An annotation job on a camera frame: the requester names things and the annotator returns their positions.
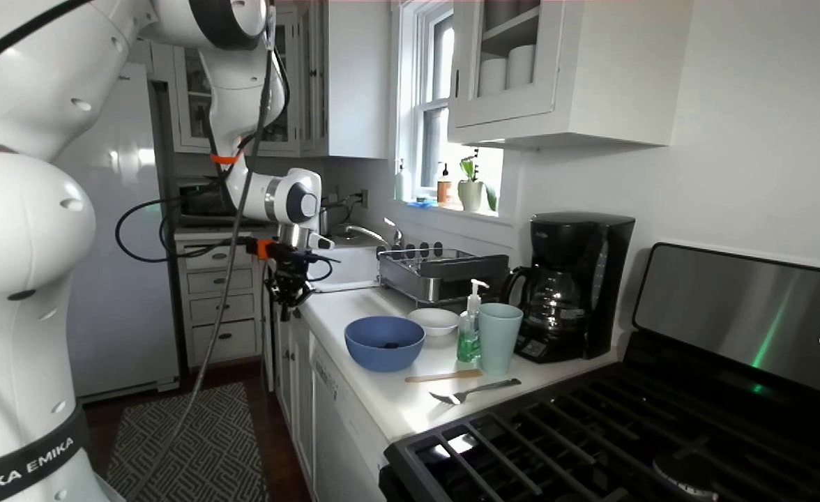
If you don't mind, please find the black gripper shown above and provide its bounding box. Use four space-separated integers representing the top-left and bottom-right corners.
262 245 337 322

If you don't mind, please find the white kitchen sink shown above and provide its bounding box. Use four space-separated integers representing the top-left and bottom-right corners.
309 241 382 298

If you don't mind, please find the white drawer unit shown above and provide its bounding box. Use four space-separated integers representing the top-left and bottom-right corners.
174 231 272 371

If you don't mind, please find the chrome faucet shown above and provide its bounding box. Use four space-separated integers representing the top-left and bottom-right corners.
341 215 411 254

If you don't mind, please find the blue bowl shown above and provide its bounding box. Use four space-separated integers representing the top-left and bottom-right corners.
343 314 428 377

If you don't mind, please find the white base cabinet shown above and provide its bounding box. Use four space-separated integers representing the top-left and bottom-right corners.
269 301 322 495

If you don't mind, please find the small white bowl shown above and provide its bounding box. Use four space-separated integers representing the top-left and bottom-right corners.
407 305 463 342

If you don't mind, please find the metal dish rack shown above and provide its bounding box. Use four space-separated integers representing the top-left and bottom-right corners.
374 240 514 310

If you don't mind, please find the white pump bottle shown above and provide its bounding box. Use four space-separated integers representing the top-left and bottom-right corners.
392 156 411 205

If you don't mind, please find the wooden stick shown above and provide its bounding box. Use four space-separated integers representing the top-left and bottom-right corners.
403 364 485 388

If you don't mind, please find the green pump soap bottle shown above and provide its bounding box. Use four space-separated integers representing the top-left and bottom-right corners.
454 276 491 368

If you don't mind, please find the orange pump bottle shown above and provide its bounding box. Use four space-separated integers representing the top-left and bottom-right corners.
432 160 459 209

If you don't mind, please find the grey patterned rug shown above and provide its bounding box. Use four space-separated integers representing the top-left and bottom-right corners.
102 378 275 502

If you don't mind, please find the metal fork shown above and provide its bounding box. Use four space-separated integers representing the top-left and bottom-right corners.
428 372 524 409

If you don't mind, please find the plant in white pot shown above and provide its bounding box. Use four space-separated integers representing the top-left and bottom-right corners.
454 151 499 218

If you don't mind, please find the teal plastic cup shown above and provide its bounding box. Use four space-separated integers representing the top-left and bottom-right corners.
475 301 528 378

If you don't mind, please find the white framed window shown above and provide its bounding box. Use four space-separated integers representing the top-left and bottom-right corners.
407 4 507 223

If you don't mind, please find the black coffee maker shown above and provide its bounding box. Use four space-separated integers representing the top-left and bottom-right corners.
502 211 640 364

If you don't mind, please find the white mug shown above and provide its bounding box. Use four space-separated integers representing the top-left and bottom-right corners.
506 42 539 91
477 53 512 96

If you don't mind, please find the white glass door cabinet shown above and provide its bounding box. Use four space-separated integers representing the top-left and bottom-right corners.
445 0 697 153

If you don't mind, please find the black gas stove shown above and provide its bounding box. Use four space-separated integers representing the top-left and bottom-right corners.
378 240 820 502

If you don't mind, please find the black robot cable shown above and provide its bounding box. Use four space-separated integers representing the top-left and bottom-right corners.
0 0 337 502

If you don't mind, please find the white wall cabinet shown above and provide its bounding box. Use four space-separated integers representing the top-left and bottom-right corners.
153 0 393 160

